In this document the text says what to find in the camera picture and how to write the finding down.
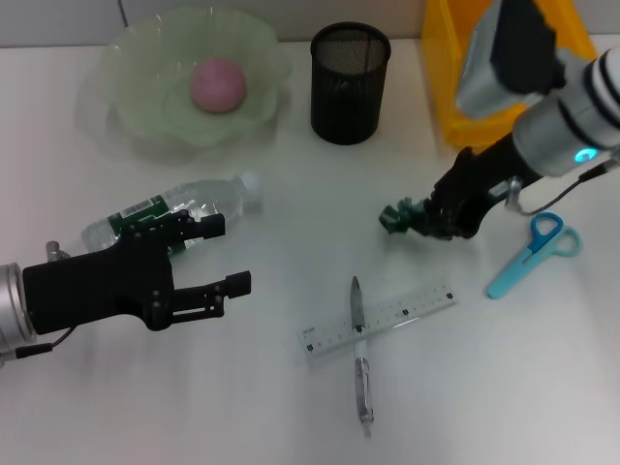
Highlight blue scissors with cover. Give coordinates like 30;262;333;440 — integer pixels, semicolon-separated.
485;211;584;300

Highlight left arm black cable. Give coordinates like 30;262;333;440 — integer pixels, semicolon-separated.
0;326;78;362

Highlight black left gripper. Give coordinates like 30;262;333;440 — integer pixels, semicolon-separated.
22;209;252;336

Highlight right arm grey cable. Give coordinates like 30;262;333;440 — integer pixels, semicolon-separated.
503;159;620;218

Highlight clear green-label water bottle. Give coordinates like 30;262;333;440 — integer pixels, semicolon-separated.
79;170;266;258

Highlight yellow plastic bin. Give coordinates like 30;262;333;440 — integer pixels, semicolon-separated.
419;0;597;149

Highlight green plastic wrapper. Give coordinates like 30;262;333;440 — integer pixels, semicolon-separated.
379;196;437;237

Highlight green translucent fruit bowl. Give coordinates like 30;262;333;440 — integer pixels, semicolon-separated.
99;9;295;151

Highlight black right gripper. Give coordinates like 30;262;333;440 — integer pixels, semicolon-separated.
417;134;540;242

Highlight black mesh pen holder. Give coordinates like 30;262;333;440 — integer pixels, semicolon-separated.
309;20;392;145

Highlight grey white ballpoint pen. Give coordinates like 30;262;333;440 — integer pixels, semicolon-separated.
347;275;375;438

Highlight transparent plastic ruler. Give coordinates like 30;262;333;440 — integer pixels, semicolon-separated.
295;278;459;362

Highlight pink peach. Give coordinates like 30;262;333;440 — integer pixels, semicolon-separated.
189;56;248;113

